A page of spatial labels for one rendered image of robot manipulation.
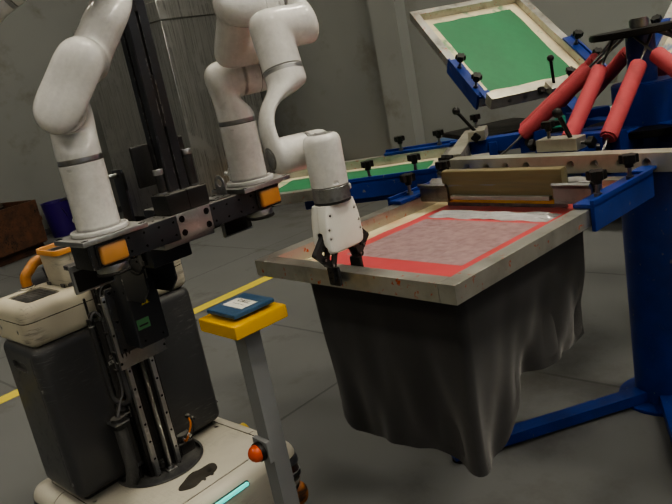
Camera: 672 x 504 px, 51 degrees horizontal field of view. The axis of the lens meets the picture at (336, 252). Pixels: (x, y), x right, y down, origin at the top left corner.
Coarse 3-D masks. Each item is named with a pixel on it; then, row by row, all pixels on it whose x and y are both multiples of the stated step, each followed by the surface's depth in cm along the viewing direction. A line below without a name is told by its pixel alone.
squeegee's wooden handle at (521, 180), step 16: (448, 176) 188; (464, 176) 184; (480, 176) 181; (496, 176) 177; (512, 176) 174; (528, 176) 171; (544, 176) 167; (560, 176) 164; (464, 192) 186; (480, 192) 182; (496, 192) 179; (512, 192) 175; (528, 192) 172; (544, 192) 169
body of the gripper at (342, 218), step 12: (324, 204) 136; (336, 204) 137; (348, 204) 139; (312, 216) 138; (324, 216) 136; (336, 216) 137; (348, 216) 139; (312, 228) 139; (324, 228) 136; (336, 228) 137; (348, 228) 140; (360, 228) 142; (324, 240) 137; (336, 240) 138; (348, 240) 140; (360, 240) 143; (336, 252) 139
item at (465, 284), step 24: (384, 216) 187; (576, 216) 148; (312, 240) 171; (528, 240) 138; (552, 240) 142; (264, 264) 161; (288, 264) 154; (312, 264) 150; (480, 264) 129; (504, 264) 130; (360, 288) 139; (384, 288) 134; (408, 288) 129; (432, 288) 125; (456, 288) 121; (480, 288) 126
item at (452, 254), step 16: (512, 208) 179; (528, 208) 176; (544, 208) 173; (560, 208) 170; (480, 224) 170; (496, 224) 167; (512, 224) 164; (528, 224) 162; (544, 224) 159; (448, 240) 161; (464, 240) 159; (480, 240) 156; (496, 240) 154; (512, 240) 152; (416, 256) 154; (432, 256) 152; (448, 256) 149; (464, 256) 147; (480, 256) 145; (416, 272) 143; (432, 272) 141; (448, 272) 139
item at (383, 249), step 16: (448, 208) 192; (464, 208) 189; (480, 208) 185; (496, 208) 182; (416, 224) 182; (432, 224) 178; (448, 224) 175; (464, 224) 172; (368, 240) 175; (384, 240) 172; (400, 240) 169; (416, 240) 166; (432, 240) 164; (368, 256) 161; (384, 256) 159; (400, 256) 156
